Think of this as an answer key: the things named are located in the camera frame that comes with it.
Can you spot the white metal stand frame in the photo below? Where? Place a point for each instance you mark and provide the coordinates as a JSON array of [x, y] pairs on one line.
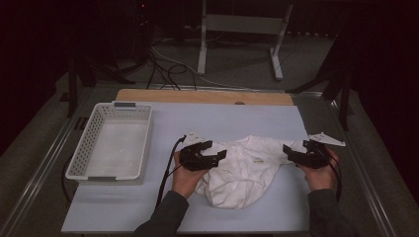
[[243, 24]]

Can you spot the dark equipment rack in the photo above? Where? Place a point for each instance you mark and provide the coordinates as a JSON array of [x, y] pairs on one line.
[[143, 19]]

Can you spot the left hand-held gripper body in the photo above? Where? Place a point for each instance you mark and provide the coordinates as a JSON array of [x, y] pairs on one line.
[[194, 159]]

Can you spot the person's right hand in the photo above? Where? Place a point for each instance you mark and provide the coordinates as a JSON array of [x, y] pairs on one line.
[[319, 179]]

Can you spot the white perforated plastic basket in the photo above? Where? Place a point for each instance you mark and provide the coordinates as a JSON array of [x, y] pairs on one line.
[[115, 148]]

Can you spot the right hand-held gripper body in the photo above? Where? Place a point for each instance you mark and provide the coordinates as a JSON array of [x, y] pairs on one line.
[[314, 147]]

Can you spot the metal rail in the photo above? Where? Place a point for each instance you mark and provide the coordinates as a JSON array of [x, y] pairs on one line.
[[362, 174], [42, 171]]

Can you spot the white baby romper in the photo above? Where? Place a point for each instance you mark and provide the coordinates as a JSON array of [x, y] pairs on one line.
[[243, 171]]

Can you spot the person's left hand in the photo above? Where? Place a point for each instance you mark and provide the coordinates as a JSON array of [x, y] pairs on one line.
[[186, 182]]

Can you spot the black stand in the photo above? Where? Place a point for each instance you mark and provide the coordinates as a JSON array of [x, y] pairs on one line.
[[344, 105], [72, 92]]

